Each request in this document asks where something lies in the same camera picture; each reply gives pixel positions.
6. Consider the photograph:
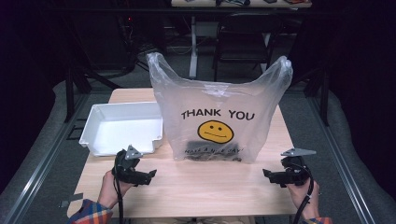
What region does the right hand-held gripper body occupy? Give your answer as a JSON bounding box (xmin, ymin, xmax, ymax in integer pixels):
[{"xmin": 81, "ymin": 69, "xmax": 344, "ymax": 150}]
[{"xmin": 271, "ymin": 147, "xmax": 317, "ymax": 188}]

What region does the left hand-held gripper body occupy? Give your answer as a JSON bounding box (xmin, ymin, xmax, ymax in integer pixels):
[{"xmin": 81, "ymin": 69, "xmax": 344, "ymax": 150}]
[{"xmin": 111, "ymin": 144, "xmax": 153, "ymax": 188}]

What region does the black box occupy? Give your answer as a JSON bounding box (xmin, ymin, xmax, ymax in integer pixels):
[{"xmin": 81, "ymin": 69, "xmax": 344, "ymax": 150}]
[{"xmin": 183, "ymin": 140, "xmax": 243, "ymax": 162}]

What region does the clear smiley print plastic bag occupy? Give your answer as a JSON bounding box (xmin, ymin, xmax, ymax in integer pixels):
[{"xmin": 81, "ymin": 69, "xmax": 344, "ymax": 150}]
[{"xmin": 146, "ymin": 51, "xmax": 294, "ymax": 164}]

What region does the person's left hand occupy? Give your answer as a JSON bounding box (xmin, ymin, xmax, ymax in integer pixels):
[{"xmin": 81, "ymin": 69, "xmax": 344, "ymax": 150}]
[{"xmin": 97, "ymin": 170, "xmax": 135, "ymax": 209}]

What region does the person's right hand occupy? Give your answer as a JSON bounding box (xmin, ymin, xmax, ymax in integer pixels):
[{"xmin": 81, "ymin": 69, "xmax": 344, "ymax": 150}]
[{"xmin": 286, "ymin": 180, "xmax": 321, "ymax": 220}]

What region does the white plastic tray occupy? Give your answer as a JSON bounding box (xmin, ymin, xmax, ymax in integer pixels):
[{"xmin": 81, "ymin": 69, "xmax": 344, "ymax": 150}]
[{"xmin": 78, "ymin": 101, "xmax": 164, "ymax": 157}]

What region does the grey tape strip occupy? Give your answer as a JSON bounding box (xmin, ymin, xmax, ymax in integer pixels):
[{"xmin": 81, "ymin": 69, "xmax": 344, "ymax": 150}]
[{"xmin": 58, "ymin": 192, "xmax": 85, "ymax": 209}]

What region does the black metal stand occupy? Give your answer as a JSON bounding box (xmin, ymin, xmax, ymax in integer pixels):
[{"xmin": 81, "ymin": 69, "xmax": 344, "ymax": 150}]
[
  {"xmin": 63, "ymin": 60, "xmax": 123, "ymax": 124},
  {"xmin": 302, "ymin": 66, "xmax": 332, "ymax": 127}
]

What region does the white table leg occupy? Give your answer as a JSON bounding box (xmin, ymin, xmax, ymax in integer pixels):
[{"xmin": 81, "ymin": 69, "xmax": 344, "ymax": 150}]
[{"xmin": 189, "ymin": 15, "xmax": 200, "ymax": 79}]

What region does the black folding chair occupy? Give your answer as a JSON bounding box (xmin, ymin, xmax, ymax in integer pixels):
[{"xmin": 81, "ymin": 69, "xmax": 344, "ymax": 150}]
[{"xmin": 212, "ymin": 12, "xmax": 284, "ymax": 82}]

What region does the light wooden background table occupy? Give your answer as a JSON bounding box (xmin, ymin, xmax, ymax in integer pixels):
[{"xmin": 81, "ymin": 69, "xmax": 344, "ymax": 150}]
[{"xmin": 170, "ymin": 0, "xmax": 313, "ymax": 9}]

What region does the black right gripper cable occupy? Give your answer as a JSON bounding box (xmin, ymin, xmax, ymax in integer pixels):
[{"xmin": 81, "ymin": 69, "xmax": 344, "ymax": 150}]
[{"xmin": 291, "ymin": 163, "xmax": 315, "ymax": 224}]

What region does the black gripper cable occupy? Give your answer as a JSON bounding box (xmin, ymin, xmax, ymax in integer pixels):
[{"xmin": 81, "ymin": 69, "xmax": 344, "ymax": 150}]
[
  {"xmin": 291, "ymin": 163, "xmax": 315, "ymax": 224},
  {"xmin": 112, "ymin": 158, "xmax": 126, "ymax": 224}
]

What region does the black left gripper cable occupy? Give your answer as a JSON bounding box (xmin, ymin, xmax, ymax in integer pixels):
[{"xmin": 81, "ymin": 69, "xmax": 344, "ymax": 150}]
[{"xmin": 112, "ymin": 158, "xmax": 126, "ymax": 224}]

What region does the aluminium floor rail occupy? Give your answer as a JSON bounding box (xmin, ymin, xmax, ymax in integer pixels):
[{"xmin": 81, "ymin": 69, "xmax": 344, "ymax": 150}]
[
  {"xmin": 305, "ymin": 95, "xmax": 378, "ymax": 224},
  {"xmin": 2, "ymin": 92, "xmax": 92, "ymax": 224}
]

